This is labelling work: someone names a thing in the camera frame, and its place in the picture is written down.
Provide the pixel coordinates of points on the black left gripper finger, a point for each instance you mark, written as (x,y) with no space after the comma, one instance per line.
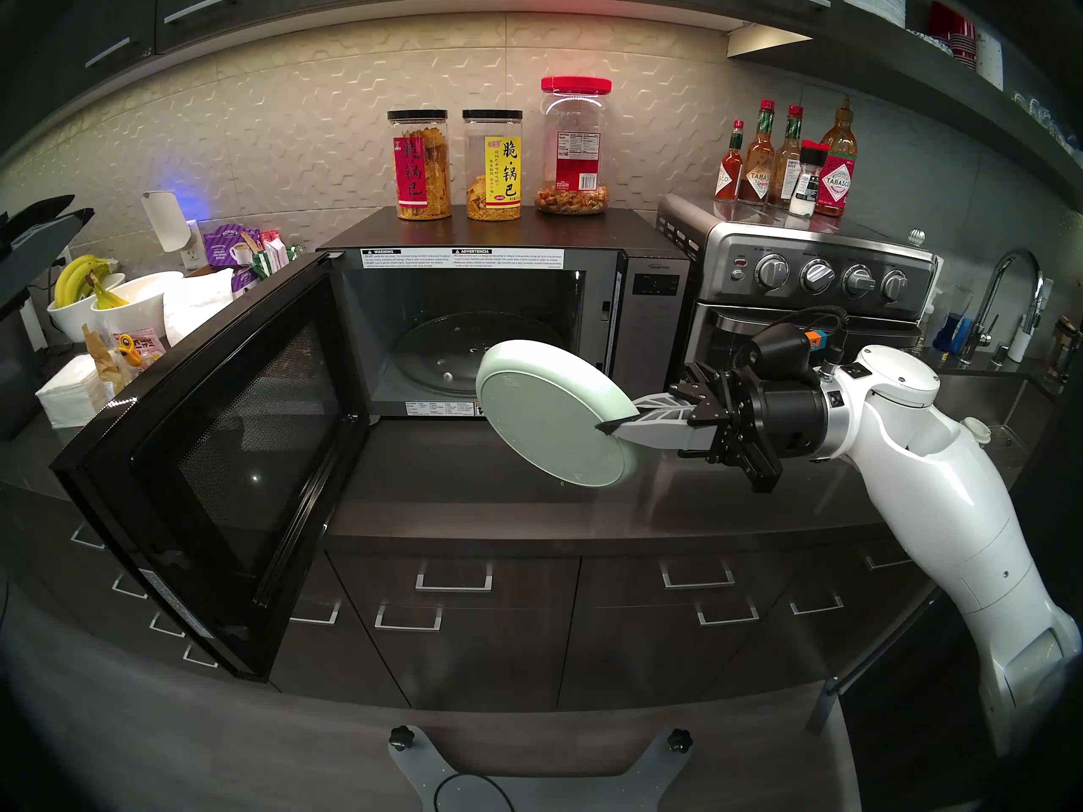
(38,252)
(34,208)

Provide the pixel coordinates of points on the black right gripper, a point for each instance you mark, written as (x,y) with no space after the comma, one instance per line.
(778,421)

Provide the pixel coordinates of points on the black microwave oven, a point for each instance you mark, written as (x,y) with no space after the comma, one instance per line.
(651,311)

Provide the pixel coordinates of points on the light green plate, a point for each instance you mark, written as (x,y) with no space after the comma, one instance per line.
(550,413)

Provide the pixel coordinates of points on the glass microwave turntable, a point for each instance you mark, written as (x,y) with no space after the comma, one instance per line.
(440,353)

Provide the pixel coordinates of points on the yellow banana bunch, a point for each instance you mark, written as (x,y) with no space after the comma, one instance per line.
(76,276)

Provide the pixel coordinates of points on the bananas in white bowl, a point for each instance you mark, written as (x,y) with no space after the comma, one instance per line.
(63,321)

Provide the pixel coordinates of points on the large white bowl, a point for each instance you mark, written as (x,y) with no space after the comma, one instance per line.
(144,307)

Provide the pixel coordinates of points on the black countertop appliance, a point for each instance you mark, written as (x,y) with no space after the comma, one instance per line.
(15,370)

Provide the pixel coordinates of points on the brown snack packet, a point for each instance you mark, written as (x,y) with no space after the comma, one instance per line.
(103,358)

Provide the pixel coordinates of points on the pink snack packet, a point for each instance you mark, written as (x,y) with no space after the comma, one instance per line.
(142,345)

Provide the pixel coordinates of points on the white napkin stack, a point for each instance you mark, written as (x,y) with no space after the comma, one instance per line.
(72,392)

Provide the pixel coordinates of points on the white paper bag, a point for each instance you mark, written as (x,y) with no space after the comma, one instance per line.
(199,303)

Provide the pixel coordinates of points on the stainless steel toaster oven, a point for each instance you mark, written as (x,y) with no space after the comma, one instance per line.
(719,260)

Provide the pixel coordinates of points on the purple snack bag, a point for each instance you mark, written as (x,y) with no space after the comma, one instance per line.
(224,248)

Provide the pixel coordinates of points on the green red tea packets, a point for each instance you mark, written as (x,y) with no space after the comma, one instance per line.
(275,250)

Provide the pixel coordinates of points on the small red hot sauce bottle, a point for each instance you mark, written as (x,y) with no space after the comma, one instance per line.
(730,180)

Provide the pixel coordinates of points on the brown sauce bottle Tabasco label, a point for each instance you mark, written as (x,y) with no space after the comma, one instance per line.
(757,180)

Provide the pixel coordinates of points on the clear jar red lid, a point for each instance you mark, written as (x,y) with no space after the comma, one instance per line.
(575,159)

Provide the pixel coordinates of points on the dark lower drawer cabinet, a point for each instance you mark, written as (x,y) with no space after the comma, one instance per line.
(508,658)

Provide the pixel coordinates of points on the large orange Tabasco bottle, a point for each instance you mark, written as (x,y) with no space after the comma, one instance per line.
(838,184)

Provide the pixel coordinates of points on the snack jar yellow label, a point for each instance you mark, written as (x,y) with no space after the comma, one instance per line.
(493,176)

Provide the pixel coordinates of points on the small white sink cup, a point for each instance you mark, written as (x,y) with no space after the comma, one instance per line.
(977,430)

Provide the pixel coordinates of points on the black base knob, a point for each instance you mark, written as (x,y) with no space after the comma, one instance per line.
(402,737)
(678,740)

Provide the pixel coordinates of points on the stainless steel sink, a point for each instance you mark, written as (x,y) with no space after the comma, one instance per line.
(1015,396)

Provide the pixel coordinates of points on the snack jar pink label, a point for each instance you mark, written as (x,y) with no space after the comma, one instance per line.
(420,176)

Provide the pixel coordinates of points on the white soap dispenser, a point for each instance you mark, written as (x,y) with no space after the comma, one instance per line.
(1019,347)

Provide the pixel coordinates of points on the chrome kitchen faucet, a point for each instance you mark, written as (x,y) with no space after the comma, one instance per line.
(1018,254)

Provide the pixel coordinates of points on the brown bottle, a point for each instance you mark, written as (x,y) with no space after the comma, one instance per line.
(1063,349)

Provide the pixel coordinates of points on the red cup stack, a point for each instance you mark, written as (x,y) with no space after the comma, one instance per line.
(956,34)

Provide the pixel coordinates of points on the white cup stack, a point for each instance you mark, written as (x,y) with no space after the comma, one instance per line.
(990,60)

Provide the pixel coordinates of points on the white plug-in wall device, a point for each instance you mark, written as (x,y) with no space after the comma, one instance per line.
(165,218)

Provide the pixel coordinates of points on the black frame pole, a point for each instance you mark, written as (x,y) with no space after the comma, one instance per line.
(825,705)

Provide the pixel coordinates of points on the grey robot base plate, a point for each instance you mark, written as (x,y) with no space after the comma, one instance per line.
(626,785)

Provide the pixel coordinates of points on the dark wall shelf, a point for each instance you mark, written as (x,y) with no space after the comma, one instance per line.
(905,73)

